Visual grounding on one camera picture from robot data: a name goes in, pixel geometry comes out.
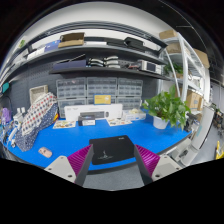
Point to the right illustrated card sheet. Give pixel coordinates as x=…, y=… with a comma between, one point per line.
x=118, y=122

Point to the beige computer mouse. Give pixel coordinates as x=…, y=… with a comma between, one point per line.
x=45, y=152

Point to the black mouse pad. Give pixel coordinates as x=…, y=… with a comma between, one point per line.
x=111, y=149

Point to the purple object at left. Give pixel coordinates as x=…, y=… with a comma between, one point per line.
x=6, y=116

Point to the grey instrument on shelf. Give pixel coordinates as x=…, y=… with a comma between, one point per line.
x=149, y=66

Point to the middle grey drawer organizer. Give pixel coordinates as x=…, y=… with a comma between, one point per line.
x=101, y=85

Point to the yellow label box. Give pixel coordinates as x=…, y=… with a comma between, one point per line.
x=102, y=99

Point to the cardboard box on rack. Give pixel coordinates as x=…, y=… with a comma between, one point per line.
x=194, y=100

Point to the cardboard box on top shelf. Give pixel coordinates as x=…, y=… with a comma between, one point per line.
x=71, y=39

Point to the long white box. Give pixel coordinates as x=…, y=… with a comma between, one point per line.
x=113, y=110

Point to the clear plastic container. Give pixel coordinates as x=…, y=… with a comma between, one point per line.
x=133, y=115

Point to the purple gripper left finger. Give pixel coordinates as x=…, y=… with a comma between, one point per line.
x=73, y=168

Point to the dark blue flat box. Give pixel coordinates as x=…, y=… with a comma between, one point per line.
x=68, y=64

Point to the grey drawer organizer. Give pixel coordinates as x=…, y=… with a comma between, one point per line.
x=129, y=87
x=101, y=85
x=71, y=88

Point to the left illustrated card sheet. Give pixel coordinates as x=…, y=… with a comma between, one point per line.
x=63, y=124

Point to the left grey drawer organizer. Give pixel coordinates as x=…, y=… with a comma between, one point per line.
x=71, y=88

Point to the black case on top shelf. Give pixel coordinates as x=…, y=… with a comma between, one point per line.
x=134, y=43

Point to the right grey drawer organizer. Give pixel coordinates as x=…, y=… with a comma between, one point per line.
x=129, y=87

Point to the green potted plant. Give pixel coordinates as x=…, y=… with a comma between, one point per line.
x=167, y=109

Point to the patterned fabric cover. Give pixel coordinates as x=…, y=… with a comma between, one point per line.
x=40, y=115

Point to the illustrated card sheet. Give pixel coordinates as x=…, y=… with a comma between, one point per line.
x=63, y=124
x=118, y=122

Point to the white metal shelving rack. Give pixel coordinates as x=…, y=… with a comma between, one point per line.
x=195, y=71

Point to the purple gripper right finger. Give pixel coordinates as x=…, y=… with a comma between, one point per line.
x=153, y=167

